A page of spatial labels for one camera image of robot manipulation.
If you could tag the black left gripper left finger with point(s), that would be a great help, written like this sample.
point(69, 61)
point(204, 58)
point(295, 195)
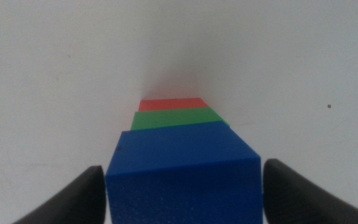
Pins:
point(82, 199)

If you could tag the green cube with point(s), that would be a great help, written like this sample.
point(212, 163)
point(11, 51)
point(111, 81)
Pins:
point(176, 119)

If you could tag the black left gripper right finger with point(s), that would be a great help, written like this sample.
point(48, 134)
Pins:
point(294, 199)

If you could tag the red cube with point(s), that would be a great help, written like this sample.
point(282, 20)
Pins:
point(172, 104)

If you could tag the blue cube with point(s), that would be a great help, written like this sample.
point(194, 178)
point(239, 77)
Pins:
point(182, 174)

